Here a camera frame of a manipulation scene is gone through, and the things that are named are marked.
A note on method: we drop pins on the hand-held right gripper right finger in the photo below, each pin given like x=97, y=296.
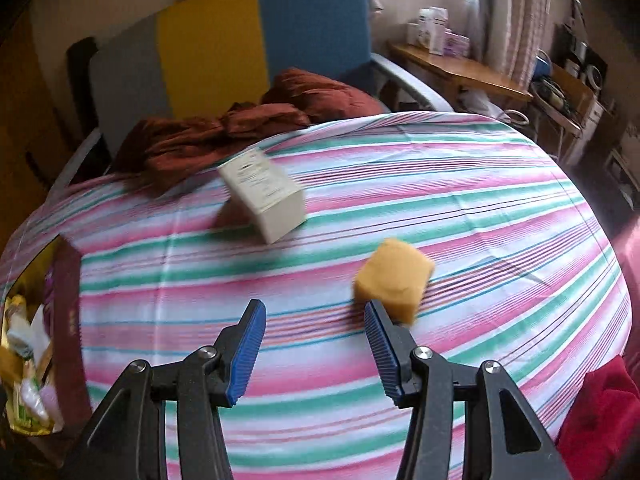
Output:
x=382, y=355

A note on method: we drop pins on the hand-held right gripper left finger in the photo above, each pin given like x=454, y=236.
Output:
x=247, y=355

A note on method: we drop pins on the yellow sponge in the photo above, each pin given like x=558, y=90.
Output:
x=395, y=275

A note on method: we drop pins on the beige carton box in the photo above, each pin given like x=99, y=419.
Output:
x=260, y=185

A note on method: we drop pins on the maroon gold tin box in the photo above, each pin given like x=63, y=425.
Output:
x=67, y=320

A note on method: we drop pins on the green white carton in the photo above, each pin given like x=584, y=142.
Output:
x=22, y=410

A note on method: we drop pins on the brown crumpled cloth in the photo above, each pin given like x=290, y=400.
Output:
x=190, y=145

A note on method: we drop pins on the red cloth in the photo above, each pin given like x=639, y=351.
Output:
x=605, y=410

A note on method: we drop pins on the wooden shelf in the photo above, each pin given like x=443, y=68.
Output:
x=460, y=70

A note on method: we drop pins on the white metal rack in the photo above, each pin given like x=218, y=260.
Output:
x=567, y=110

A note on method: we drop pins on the grey yellow blue chair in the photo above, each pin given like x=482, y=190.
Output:
x=210, y=50

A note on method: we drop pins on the wooden wardrobe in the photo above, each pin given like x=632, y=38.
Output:
x=25, y=135

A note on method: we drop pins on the purple box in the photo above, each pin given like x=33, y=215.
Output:
x=457, y=45

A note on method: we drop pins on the small white box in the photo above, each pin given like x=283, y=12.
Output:
x=417, y=32

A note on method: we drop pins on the blue basin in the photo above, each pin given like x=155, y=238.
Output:
x=542, y=65

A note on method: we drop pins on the tall white box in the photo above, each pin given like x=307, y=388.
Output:
x=435, y=27

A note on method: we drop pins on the patterned curtain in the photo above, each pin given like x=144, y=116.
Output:
x=520, y=20

